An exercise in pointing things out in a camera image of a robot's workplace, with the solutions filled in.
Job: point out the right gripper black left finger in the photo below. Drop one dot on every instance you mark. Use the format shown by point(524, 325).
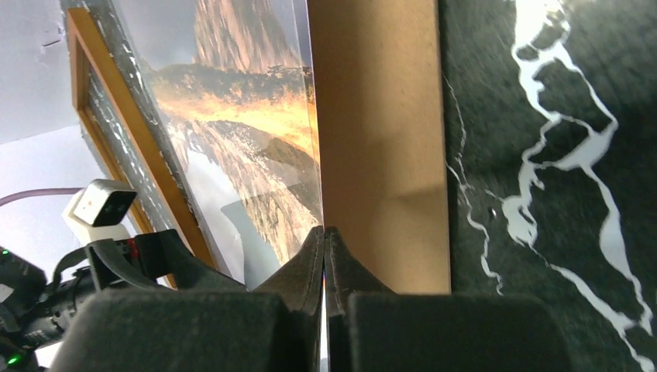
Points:
point(208, 323)

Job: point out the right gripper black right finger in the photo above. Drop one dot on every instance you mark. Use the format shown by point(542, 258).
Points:
point(372, 328)

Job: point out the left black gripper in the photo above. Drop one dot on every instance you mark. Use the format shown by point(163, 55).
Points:
point(133, 263)

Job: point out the wooden picture frame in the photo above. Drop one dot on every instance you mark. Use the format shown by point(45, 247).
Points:
point(121, 125)

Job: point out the mountain landscape photo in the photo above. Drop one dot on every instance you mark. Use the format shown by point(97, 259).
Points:
point(228, 89)

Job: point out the brown fibreboard backing board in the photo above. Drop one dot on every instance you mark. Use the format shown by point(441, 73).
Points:
point(378, 87)

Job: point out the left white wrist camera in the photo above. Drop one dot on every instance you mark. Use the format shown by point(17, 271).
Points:
point(96, 212)

